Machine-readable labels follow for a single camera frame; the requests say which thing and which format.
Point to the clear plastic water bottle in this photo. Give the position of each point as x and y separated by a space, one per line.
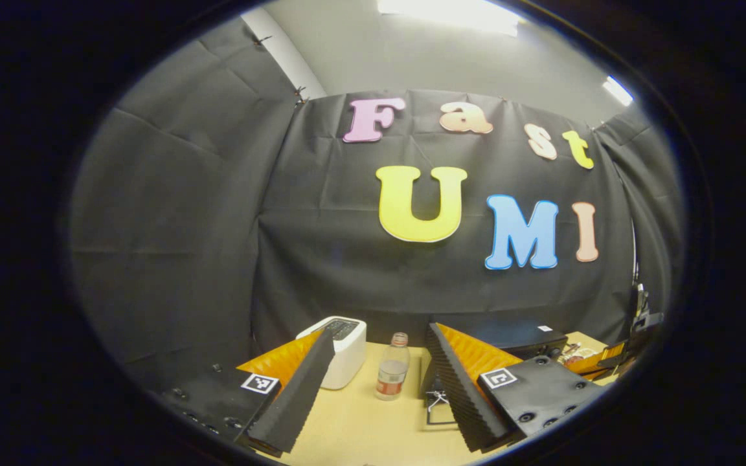
392 369

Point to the white toaster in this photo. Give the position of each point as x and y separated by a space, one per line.
347 353

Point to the small ceiling light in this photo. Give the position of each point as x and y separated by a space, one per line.
618 90

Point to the black backdrop cloth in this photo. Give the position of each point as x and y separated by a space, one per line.
185 226

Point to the black electric oven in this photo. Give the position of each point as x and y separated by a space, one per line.
522 336

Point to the large ceiling light panel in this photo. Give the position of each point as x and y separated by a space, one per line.
447 13

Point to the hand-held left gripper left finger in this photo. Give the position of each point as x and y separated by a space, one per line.
295 395

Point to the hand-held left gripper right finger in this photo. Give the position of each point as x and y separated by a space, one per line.
470 395

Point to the red-brown meat piece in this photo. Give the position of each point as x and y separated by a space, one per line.
572 356

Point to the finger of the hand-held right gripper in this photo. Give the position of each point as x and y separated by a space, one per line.
599 361

